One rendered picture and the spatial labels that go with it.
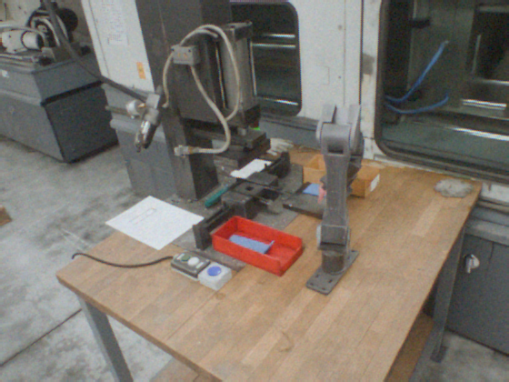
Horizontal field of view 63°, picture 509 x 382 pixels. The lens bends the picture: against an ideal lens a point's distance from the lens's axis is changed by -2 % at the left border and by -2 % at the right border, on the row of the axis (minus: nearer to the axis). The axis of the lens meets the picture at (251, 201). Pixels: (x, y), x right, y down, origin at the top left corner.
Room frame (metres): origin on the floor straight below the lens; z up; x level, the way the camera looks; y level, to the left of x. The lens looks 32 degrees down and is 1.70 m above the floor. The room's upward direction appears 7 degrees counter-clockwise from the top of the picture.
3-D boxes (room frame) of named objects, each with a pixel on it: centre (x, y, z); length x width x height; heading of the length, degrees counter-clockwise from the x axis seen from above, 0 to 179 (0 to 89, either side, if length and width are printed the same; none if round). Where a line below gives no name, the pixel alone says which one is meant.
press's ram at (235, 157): (1.30, 0.06, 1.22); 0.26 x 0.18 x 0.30; 50
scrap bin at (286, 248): (1.01, 0.00, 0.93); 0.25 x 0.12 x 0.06; 50
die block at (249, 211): (1.27, 0.00, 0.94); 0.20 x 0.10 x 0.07; 140
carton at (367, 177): (1.36, -0.34, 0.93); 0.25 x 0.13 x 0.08; 50
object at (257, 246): (1.03, 0.03, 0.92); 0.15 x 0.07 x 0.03; 54
